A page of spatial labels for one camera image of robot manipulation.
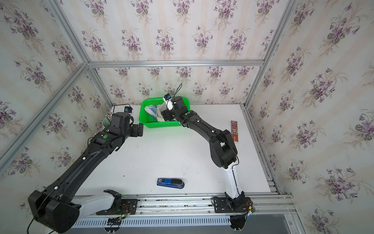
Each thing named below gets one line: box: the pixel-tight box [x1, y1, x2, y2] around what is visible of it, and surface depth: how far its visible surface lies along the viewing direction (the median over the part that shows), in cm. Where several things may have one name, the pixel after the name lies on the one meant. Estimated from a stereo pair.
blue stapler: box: [156, 177, 186, 189], surface depth 81 cm
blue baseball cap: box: [144, 104, 159, 120], surface depth 109 cm
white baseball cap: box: [156, 97, 175, 122], surface depth 102 cm
